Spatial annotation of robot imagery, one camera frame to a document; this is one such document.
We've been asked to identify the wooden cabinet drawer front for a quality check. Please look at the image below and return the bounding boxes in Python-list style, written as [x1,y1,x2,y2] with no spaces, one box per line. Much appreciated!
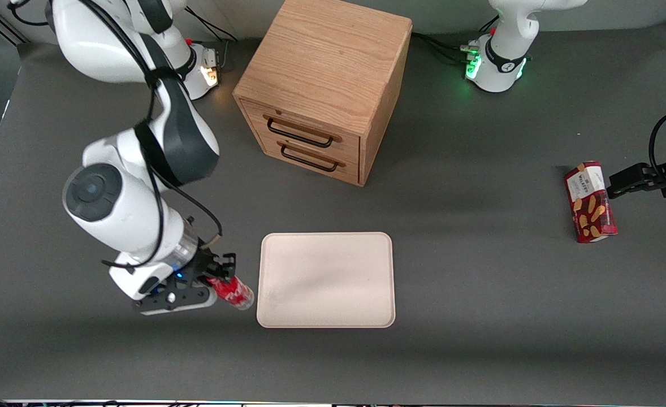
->
[254,135,361,185]
[240,99,362,164]

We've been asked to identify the black cables behind left arm base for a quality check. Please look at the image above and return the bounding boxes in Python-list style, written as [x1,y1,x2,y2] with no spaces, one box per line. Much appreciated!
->
[411,31,481,64]

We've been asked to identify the black cables behind right arm base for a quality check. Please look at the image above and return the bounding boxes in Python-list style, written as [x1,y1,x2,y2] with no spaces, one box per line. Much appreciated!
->
[184,5,239,45]

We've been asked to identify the black cable along right arm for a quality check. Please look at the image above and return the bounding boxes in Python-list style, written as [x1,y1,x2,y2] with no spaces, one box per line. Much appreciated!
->
[76,0,224,273]

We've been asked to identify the black metal drawer handle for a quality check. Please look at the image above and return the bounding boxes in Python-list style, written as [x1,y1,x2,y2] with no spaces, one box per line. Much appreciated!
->
[277,141,346,172]
[263,115,343,149]

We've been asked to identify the wooden two-drawer cabinet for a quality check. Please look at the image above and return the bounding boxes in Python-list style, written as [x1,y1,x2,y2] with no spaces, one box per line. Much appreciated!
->
[232,0,413,188]

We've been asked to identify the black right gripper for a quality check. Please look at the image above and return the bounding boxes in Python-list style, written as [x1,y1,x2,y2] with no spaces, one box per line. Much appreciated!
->
[132,253,237,316]

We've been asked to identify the red soda can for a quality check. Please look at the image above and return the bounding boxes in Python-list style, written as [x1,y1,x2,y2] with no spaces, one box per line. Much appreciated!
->
[206,275,254,311]

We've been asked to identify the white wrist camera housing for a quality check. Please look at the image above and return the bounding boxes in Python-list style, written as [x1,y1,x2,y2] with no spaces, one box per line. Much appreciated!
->
[109,252,167,301]

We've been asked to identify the red tartan shortbread cookie box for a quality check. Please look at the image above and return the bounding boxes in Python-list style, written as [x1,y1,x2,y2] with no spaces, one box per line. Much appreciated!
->
[564,161,619,244]

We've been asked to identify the black cables behind arm base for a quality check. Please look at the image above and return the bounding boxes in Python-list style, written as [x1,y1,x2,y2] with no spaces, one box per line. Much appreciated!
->
[184,5,239,45]
[411,31,481,64]

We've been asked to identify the cream rectangular plastic tray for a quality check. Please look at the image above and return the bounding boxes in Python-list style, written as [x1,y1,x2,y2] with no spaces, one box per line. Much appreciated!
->
[256,232,396,329]

